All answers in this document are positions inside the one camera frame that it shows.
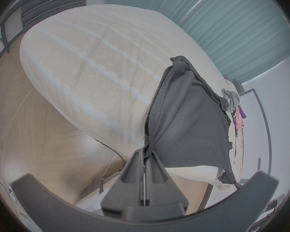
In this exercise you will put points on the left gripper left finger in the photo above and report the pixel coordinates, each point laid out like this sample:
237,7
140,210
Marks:
130,190

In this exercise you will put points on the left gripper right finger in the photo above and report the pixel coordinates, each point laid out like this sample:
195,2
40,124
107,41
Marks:
162,192

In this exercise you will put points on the black T-shirt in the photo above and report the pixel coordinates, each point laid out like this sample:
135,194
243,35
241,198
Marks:
195,129

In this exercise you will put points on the pile of clothes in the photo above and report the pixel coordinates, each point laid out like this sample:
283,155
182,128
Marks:
239,119

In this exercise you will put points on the bed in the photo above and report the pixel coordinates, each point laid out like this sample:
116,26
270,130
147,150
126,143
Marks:
87,69

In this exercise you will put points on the grey garment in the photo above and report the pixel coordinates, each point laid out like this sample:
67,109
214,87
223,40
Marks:
233,100

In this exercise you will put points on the white printed pillow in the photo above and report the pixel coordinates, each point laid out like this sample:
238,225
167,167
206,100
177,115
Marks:
229,84

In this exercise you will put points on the grey bedside table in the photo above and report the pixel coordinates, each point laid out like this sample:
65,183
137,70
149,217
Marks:
239,87

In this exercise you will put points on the black chest of drawers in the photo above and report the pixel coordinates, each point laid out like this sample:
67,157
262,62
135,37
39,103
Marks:
53,6

